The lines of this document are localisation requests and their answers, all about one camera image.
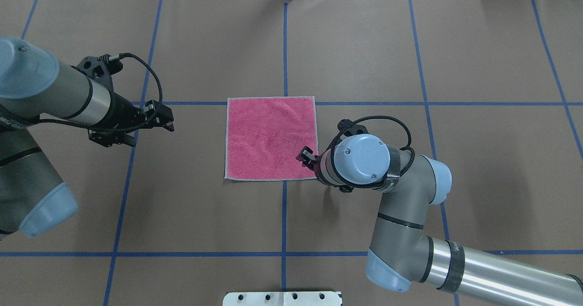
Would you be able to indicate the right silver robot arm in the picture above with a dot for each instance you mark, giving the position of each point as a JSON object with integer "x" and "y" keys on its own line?
{"x": 401, "y": 254}

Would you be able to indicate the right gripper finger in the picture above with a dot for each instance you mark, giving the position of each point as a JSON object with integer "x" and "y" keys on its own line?
{"x": 307, "y": 153}
{"x": 304, "y": 159}

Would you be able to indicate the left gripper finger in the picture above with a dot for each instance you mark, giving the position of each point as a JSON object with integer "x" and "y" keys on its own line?
{"x": 162, "y": 122}
{"x": 156, "y": 111}

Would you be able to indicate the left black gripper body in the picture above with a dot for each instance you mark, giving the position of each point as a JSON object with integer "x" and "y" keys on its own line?
{"x": 121, "y": 110}

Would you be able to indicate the white pedestal column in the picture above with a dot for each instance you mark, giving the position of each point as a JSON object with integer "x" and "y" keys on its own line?
{"x": 284, "y": 298}

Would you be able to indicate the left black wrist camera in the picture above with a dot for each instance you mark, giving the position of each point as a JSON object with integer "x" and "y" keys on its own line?
{"x": 100, "y": 68}

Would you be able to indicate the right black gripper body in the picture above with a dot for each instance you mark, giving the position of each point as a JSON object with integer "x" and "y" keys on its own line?
{"x": 308, "y": 155}

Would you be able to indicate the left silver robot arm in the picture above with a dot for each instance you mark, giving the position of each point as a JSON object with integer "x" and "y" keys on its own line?
{"x": 39, "y": 89}

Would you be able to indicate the pink and grey towel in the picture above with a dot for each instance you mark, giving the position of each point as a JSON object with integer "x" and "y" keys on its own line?
{"x": 264, "y": 135}

